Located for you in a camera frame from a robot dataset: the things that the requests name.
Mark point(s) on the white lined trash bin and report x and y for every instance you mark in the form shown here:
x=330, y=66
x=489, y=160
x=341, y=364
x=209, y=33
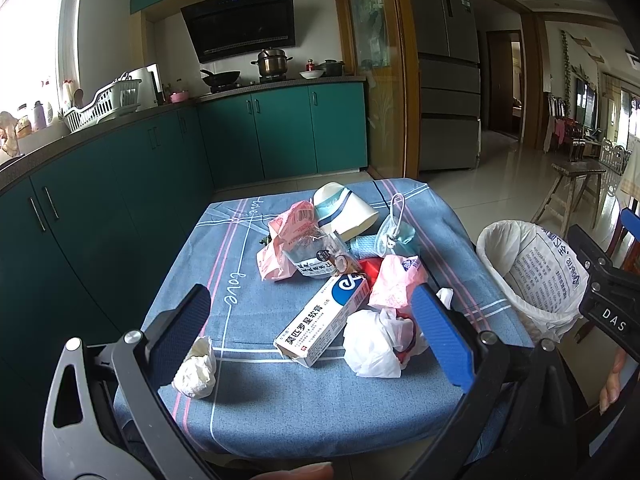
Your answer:
x=539, y=274

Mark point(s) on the clear plastic printed wrapper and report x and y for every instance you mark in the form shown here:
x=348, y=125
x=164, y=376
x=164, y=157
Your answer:
x=317, y=254

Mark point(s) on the pink white wrapper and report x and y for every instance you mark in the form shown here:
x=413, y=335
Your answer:
x=399, y=276

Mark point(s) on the steel stock pot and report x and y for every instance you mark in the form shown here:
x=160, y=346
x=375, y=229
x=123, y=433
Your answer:
x=272, y=64

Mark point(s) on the white paper cup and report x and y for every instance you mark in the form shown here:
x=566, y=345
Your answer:
x=340, y=211

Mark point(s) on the right hand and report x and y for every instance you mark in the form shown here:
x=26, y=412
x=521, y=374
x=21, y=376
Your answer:
x=622, y=370

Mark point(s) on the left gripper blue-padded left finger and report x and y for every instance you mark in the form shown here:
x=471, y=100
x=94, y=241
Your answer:
x=104, y=418

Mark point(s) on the pink bowl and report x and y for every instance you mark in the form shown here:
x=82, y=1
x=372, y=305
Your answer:
x=179, y=96

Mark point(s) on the white bowl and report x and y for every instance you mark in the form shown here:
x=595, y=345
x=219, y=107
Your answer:
x=311, y=74

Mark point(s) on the wooden stool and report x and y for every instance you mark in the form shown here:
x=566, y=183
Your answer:
x=573, y=182

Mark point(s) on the white tissue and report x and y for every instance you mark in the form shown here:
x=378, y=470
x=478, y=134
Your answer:
x=196, y=375

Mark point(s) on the left hand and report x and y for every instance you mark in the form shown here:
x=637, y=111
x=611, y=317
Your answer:
x=317, y=471

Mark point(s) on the grey refrigerator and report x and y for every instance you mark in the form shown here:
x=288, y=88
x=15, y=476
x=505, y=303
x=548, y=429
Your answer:
x=449, y=62

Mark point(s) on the blue plaid tablecloth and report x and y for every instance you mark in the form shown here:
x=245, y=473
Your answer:
x=265, y=406

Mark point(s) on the black range hood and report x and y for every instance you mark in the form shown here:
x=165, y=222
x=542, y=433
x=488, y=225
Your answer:
x=225, y=28

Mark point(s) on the black wok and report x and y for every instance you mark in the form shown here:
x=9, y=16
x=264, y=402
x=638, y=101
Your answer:
x=220, y=81

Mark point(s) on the red wrapper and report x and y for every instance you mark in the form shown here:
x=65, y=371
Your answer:
x=370, y=268

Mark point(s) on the white plastic bag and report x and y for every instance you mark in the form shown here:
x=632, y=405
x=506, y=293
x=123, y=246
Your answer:
x=382, y=338

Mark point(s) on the white dish rack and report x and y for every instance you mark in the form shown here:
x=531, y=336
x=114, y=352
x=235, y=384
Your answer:
x=116, y=99

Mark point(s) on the white blue medicine box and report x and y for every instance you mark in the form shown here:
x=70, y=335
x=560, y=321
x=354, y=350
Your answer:
x=323, y=318

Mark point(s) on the pink plastic bag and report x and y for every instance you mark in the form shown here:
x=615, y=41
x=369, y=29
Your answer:
x=284, y=230

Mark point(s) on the dark cooking pot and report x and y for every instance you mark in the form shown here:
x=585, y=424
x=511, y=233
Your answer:
x=332, y=68

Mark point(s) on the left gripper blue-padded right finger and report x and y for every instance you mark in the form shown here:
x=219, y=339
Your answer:
x=516, y=417

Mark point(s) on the green lower cabinets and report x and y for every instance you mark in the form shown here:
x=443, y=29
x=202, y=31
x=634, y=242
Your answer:
x=91, y=223

